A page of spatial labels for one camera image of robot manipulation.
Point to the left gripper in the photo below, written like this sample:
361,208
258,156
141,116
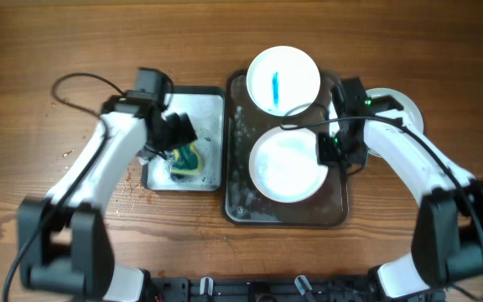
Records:
181,130

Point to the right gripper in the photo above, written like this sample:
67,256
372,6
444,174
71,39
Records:
330,148

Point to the green yellow sponge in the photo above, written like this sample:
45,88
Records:
187,160

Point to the white stained plate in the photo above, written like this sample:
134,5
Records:
283,81
411,109
283,165

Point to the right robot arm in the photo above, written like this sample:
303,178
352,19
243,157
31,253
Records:
447,245

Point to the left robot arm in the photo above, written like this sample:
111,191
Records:
63,245

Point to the small black water tray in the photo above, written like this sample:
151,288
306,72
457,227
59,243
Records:
205,106

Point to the dark brown serving tray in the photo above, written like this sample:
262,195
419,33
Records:
242,203

